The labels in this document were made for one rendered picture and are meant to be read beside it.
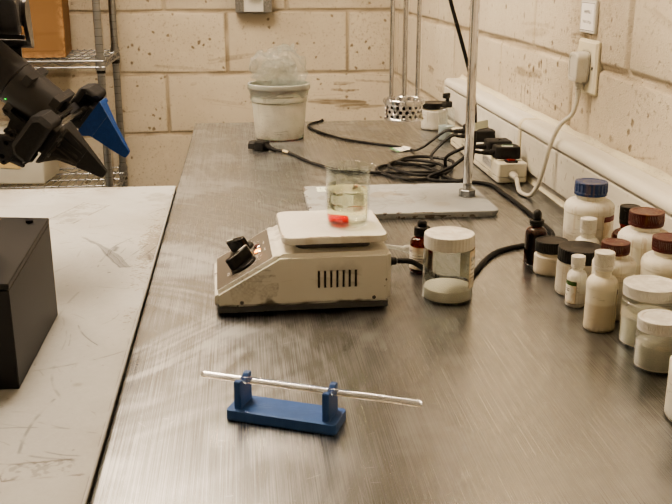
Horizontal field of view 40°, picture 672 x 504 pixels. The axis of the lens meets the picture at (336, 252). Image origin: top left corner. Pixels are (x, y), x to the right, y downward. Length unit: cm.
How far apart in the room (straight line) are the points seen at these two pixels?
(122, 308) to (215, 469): 39
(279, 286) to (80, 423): 31
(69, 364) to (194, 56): 263
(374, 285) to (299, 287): 9
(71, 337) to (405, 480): 44
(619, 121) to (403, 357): 65
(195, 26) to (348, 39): 56
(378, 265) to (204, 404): 30
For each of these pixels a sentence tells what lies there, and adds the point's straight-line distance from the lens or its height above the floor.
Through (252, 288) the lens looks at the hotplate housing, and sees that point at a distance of 104.
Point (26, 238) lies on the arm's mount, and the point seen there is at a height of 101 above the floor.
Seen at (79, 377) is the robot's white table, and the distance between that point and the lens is 93.
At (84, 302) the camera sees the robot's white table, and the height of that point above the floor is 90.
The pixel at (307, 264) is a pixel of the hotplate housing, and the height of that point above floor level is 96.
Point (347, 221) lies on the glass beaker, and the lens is 106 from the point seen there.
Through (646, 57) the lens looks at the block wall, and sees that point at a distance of 138.
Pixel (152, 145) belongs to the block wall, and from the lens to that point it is 357.
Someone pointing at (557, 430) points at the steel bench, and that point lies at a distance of 82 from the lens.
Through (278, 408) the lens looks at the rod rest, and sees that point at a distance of 81.
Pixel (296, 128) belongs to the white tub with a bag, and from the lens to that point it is 210.
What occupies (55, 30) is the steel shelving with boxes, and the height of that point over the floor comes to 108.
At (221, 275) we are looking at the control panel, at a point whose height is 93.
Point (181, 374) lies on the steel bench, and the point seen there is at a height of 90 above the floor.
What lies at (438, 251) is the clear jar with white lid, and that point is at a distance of 106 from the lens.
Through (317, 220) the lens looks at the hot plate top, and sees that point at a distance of 110.
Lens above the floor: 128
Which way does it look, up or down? 17 degrees down
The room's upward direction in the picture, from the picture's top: straight up
